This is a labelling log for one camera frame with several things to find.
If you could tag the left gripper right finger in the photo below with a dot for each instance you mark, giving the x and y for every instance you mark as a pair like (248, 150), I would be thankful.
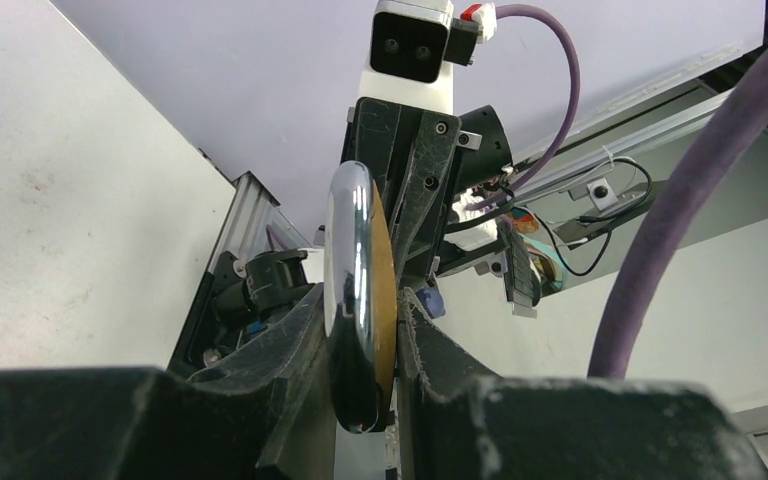
(458, 419)

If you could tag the brass padlock short shackle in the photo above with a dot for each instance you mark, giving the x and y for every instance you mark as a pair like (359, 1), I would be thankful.
(360, 301)

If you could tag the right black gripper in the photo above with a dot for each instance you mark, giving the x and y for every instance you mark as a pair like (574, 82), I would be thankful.
(410, 153)

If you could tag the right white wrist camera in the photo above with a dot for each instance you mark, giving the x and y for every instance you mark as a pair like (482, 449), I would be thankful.
(415, 46)

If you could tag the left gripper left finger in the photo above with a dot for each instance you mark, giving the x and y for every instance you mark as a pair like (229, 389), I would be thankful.
(263, 412)

